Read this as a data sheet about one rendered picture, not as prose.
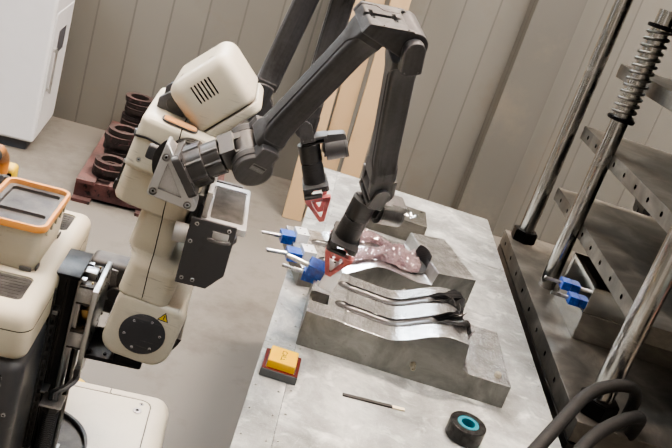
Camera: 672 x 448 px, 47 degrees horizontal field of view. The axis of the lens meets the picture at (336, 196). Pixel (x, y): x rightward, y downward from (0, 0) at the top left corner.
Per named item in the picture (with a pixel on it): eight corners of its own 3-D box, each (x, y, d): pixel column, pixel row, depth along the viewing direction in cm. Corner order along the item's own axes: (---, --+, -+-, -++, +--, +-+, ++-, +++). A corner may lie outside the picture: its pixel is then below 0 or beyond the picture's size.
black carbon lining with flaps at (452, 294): (331, 314, 181) (343, 279, 178) (336, 284, 196) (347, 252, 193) (472, 358, 182) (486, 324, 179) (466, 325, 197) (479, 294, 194)
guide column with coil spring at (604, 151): (503, 368, 273) (663, 9, 231) (501, 360, 278) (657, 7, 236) (518, 373, 273) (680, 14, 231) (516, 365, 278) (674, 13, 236)
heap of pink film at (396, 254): (340, 267, 209) (349, 242, 207) (327, 238, 225) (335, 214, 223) (426, 282, 217) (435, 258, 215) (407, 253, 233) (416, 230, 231)
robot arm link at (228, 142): (208, 138, 151) (211, 157, 148) (257, 120, 150) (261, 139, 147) (226, 168, 158) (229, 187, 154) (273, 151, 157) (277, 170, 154)
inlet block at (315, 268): (280, 269, 177) (289, 251, 175) (284, 258, 182) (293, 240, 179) (331, 292, 178) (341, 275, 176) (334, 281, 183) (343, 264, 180)
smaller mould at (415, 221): (363, 227, 259) (370, 208, 257) (365, 212, 273) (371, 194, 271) (420, 245, 259) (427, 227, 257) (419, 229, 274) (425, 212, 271)
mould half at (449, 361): (295, 343, 177) (312, 293, 173) (307, 294, 202) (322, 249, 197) (501, 408, 179) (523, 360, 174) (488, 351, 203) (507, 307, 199)
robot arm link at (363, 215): (352, 185, 170) (361, 200, 166) (379, 191, 173) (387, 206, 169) (340, 210, 173) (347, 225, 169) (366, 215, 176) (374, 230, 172)
